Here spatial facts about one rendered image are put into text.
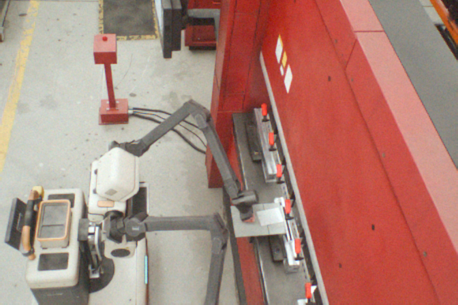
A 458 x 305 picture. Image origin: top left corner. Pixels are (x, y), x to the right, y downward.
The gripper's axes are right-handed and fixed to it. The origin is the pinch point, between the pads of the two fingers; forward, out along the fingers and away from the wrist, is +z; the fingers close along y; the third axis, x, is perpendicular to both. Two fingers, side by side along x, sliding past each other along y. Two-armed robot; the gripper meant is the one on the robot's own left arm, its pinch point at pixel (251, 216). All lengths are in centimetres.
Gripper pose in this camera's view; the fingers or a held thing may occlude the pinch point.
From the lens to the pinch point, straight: 254.9
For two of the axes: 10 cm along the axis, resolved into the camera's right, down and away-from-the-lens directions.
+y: -1.3, -7.6, 6.3
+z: 4.0, 5.4, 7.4
